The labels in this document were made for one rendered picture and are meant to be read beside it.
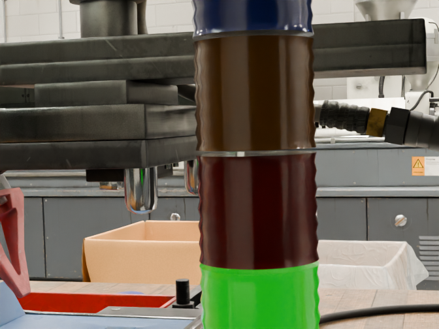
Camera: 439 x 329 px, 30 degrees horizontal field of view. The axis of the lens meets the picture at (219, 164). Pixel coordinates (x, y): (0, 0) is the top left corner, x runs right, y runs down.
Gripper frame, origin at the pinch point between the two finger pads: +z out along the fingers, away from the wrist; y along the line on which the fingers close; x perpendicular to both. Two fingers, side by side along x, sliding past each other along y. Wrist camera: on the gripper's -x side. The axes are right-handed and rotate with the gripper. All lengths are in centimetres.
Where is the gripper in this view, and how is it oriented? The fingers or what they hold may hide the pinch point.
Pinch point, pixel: (1, 296)
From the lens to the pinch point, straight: 60.9
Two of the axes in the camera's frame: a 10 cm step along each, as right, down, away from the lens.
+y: 8.3, -5.0, -2.5
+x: 2.5, -0.7, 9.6
